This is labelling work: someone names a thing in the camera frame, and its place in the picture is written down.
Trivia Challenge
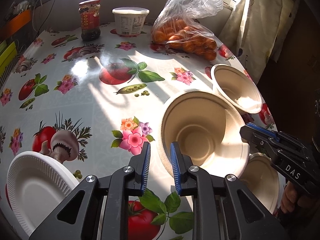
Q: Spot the floral vegetable print tablecloth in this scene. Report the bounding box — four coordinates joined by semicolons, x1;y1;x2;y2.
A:
0;22;287;240

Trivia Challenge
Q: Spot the bag of oranges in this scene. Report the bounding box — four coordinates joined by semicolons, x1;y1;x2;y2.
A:
151;0;223;61

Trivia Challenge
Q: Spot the person right hand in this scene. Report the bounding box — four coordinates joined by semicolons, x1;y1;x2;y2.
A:
280;181;319;213

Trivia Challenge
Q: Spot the floral curtain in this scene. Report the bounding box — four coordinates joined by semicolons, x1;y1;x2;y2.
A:
219;0;300;83

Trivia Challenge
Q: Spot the orange tray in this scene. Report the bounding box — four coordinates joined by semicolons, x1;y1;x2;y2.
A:
0;9;31;41

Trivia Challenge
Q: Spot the white plastic tub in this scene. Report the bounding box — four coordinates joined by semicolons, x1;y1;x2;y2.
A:
112;7;150;36

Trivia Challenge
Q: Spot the beige paper bowl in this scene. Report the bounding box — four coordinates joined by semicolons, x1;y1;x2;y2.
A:
157;89;249;177
240;153;279;213
210;64;263;114

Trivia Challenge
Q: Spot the yellow-green boxes stack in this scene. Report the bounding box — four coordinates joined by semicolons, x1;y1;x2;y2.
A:
0;40;17;76

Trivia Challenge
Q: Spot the chili sauce glass jar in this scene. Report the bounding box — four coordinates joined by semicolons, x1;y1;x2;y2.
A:
78;0;100;42

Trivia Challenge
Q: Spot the white foam plate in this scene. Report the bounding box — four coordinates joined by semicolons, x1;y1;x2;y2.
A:
7;151;79;236

